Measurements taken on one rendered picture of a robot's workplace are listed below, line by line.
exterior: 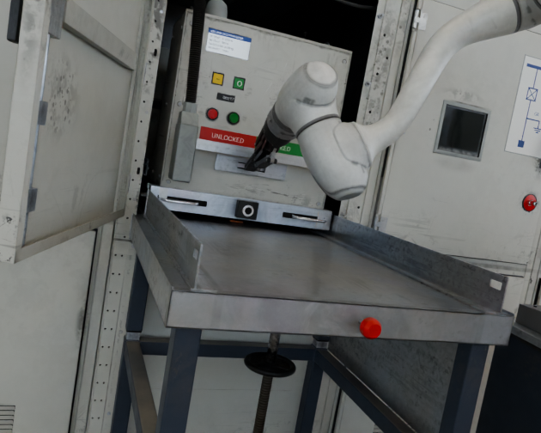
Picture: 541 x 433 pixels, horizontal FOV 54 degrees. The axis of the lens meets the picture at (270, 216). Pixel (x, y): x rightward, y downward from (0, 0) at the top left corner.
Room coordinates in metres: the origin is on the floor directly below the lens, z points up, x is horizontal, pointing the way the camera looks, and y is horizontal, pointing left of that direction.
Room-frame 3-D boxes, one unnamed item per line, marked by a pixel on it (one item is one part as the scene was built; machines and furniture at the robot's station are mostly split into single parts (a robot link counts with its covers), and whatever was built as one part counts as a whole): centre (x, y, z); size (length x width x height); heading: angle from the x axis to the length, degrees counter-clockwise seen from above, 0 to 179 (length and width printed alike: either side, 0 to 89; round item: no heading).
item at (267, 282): (1.15, -0.06, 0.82); 0.68 x 0.62 x 0.06; 20
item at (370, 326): (0.81, -0.18, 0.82); 0.04 x 0.03 x 0.03; 20
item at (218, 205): (1.53, 0.08, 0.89); 0.54 x 0.05 x 0.06; 110
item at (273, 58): (1.51, 0.08, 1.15); 0.48 x 0.01 x 0.48; 110
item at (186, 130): (1.38, 0.25, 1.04); 0.08 x 0.05 x 0.17; 20
